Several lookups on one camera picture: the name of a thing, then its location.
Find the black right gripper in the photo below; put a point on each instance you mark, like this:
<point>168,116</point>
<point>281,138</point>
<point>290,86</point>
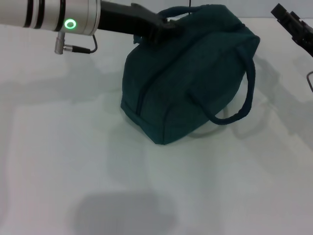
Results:
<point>303,34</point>

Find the dark teal insulated lunch bag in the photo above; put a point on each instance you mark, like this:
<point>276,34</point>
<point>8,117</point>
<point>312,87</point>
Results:
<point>185,80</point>

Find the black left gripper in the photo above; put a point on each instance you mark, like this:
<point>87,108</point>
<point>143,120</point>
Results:
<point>127,22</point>

